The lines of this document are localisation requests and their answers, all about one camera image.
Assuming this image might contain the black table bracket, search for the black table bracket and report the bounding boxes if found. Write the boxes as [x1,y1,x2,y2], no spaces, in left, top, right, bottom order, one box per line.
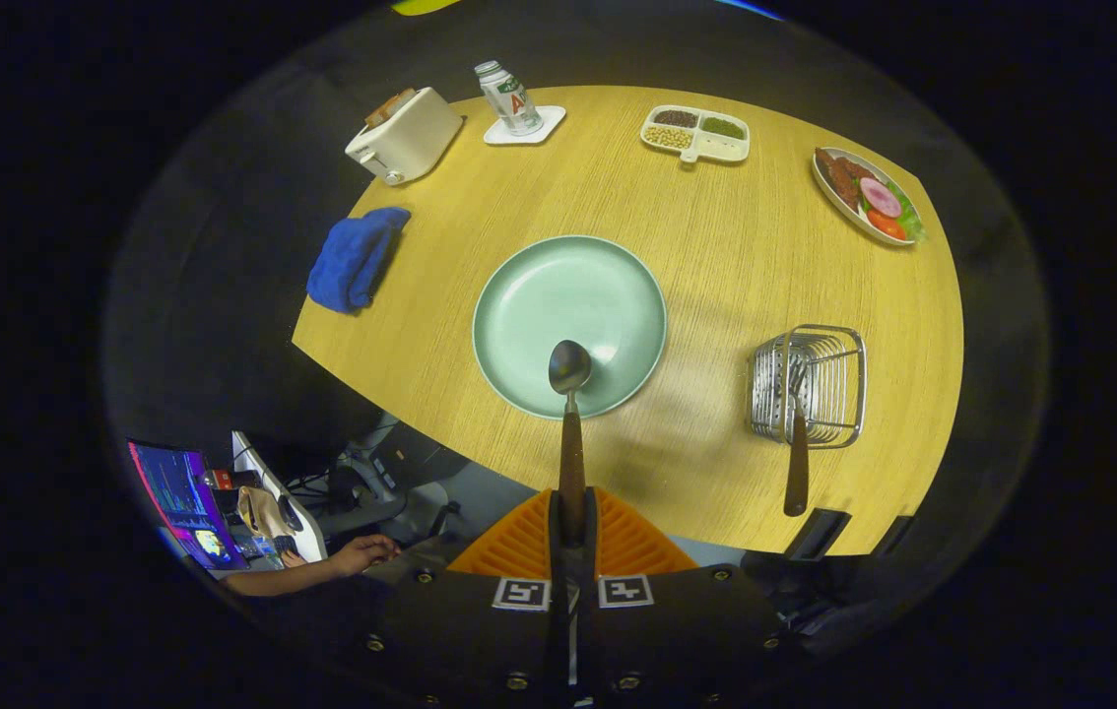
[872,515,916,557]
[783,508,853,562]

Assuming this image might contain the white divided dish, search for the white divided dish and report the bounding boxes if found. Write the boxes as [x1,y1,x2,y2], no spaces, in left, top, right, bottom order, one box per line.
[639,104,752,165]

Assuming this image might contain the lit computer screen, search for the lit computer screen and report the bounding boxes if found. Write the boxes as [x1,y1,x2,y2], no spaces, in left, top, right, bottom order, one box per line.
[128,440,251,572]

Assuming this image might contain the beige bag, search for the beige bag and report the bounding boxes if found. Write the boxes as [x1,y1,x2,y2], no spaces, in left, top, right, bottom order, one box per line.
[236,485,296,541]

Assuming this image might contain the white food plate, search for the white food plate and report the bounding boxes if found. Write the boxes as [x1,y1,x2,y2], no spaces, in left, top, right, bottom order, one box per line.
[811,147,926,247]

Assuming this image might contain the pale green plate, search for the pale green plate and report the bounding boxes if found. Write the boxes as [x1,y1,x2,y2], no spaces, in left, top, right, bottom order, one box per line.
[472,234,668,420]

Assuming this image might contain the green lettuce leaf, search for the green lettuce leaf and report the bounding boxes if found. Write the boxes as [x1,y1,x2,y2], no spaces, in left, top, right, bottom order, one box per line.
[888,182,926,243]

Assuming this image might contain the wooden handled metal fork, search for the wooden handled metal fork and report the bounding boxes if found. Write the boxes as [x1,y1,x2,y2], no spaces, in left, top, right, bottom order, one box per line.
[783,359,813,518]

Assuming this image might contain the metal wire cutlery basket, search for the metal wire cutlery basket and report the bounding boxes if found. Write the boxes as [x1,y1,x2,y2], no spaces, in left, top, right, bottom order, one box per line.
[747,324,869,450]

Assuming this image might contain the wooden handled metal spoon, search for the wooden handled metal spoon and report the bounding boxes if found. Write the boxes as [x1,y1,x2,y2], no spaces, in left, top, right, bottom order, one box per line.
[548,340,594,548]

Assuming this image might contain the small white drink bottle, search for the small white drink bottle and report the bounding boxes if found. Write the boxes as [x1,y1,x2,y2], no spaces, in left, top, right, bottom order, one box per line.
[474,60,545,137]

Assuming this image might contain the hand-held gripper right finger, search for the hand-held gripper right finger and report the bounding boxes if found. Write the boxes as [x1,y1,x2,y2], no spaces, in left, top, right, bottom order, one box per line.
[580,487,801,709]

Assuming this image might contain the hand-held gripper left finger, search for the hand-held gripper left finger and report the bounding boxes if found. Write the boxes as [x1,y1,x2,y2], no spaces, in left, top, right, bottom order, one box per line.
[361,487,569,709]

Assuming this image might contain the white square coaster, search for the white square coaster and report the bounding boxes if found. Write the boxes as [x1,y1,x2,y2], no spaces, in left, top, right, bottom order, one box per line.
[483,104,567,147]

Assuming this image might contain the blue cloth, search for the blue cloth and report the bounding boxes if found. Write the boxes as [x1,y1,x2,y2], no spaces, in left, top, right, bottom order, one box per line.
[306,206,413,315]

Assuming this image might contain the pink ham slice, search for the pink ham slice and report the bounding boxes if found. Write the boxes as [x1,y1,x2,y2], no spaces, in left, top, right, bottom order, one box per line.
[859,177,903,219]

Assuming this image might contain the white toaster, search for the white toaster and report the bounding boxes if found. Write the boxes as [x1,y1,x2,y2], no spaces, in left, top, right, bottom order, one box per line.
[345,87,466,187]

